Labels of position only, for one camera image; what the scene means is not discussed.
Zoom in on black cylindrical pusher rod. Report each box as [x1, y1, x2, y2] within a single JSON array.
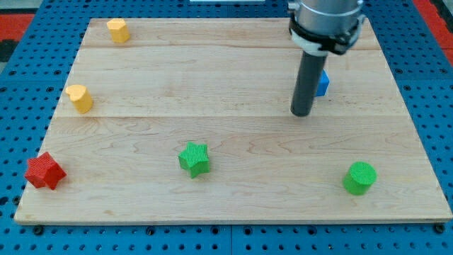
[[290, 51, 327, 117]]

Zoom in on blue cube block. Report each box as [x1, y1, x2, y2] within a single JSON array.
[[316, 70, 330, 97]]

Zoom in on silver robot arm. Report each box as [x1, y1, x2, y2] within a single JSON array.
[[288, 0, 365, 117]]

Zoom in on green cylinder block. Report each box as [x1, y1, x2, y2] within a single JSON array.
[[343, 161, 377, 196]]

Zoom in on green star block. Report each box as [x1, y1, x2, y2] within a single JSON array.
[[178, 142, 210, 179]]

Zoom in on light wooden board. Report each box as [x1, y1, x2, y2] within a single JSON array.
[[14, 18, 452, 225]]

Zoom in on yellow pentagon block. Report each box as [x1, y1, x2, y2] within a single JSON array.
[[106, 18, 130, 43]]

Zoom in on yellow heart block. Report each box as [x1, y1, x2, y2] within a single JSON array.
[[65, 84, 93, 114]]

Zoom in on red star block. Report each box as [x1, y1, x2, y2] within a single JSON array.
[[24, 152, 67, 190]]

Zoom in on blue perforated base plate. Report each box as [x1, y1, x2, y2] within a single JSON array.
[[1, 1, 452, 254]]

